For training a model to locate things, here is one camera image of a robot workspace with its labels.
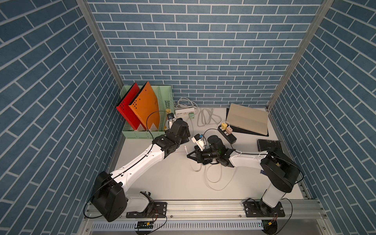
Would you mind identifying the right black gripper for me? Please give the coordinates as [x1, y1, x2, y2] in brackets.
[186, 148, 219, 163]

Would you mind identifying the phone white cable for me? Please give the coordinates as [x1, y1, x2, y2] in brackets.
[205, 164, 239, 192]
[205, 163, 223, 184]
[183, 146, 203, 173]

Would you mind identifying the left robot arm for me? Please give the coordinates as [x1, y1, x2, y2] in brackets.
[88, 118, 191, 222]

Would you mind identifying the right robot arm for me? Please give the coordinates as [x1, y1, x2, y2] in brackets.
[187, 135, 302, 208]

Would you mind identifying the white power strip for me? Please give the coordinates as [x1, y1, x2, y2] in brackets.
[175, 107, 195, 117]

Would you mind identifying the black power strip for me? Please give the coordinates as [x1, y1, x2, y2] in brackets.
[217, 125, 237, 145]

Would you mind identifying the yellow charger plug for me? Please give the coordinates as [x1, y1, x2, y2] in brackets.
[221, 122, 228, 131]

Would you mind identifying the pink charger plug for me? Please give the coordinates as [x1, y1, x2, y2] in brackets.
[226, 126, 233, 135]

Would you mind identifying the green plastic file basket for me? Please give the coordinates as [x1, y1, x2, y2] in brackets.
[116, 82, 175, 139]

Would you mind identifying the orange file folder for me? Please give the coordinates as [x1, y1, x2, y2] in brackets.
[129, 82, 160, 131]

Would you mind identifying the red file folder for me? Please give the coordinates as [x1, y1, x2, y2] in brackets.
[116, 83, 145, 131]

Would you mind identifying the black book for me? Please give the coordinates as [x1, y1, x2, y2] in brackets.
[257, 139, 282, 152]

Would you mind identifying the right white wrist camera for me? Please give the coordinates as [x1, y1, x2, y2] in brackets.
[192, 134, 205, 151]

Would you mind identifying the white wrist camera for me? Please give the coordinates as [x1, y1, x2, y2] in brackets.
[167, 113, 176, 129]
[192, 134, 205, 151]

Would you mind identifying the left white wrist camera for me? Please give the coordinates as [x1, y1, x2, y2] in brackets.
[167, 113, 176, 129]

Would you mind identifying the coiled white power cord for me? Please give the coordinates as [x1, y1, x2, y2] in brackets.
[196, 108, 222, 127]

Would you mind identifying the aluminium front rail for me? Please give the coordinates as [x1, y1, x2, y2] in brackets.
[83, 199, 328, 221]

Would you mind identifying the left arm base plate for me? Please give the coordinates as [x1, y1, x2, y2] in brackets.
[126, 202, 167, 218]

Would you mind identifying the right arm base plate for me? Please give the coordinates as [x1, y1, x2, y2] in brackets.
[243, 200, 286, 218]

